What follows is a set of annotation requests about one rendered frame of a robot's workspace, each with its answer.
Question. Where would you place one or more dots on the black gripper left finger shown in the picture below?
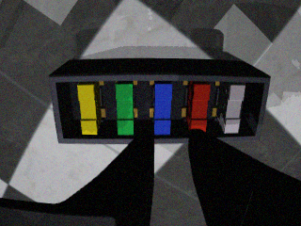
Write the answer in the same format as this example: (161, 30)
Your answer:
(121, 195)

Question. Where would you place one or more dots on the green fuse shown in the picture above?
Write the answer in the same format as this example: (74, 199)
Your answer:
(125, 93)

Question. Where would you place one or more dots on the dark grey fuse block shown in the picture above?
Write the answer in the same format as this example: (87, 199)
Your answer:
(85, 103)

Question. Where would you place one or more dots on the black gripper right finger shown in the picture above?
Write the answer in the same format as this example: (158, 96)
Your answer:
(236, 190)

